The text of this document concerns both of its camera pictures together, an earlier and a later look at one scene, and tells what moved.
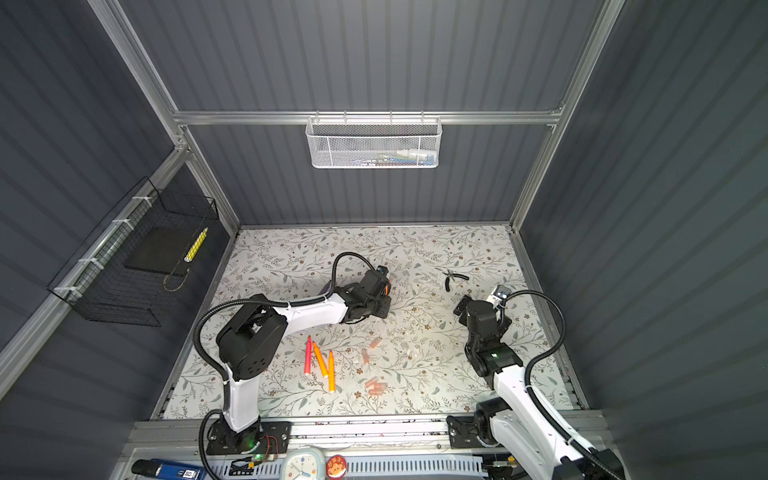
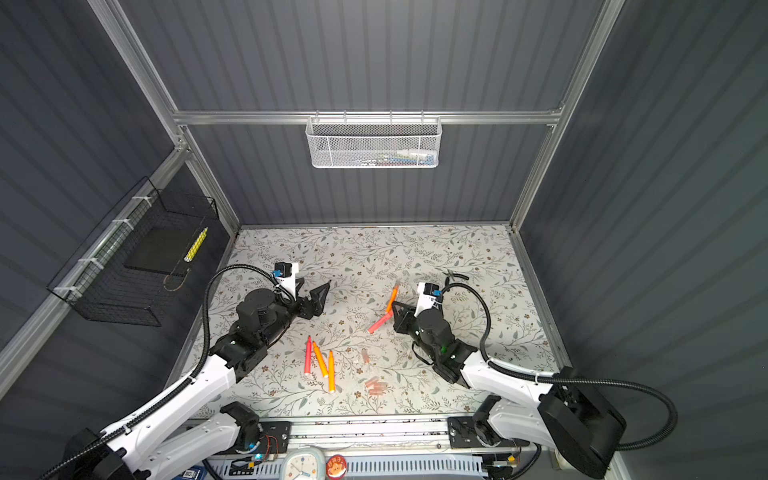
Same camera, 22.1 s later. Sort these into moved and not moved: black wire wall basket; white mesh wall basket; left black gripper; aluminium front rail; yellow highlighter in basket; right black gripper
Moved: right black gripper; left black gripper
Not moved: aluminium front rail; black wire wall basket; yellow highlighter in basket; white mesh wall basket
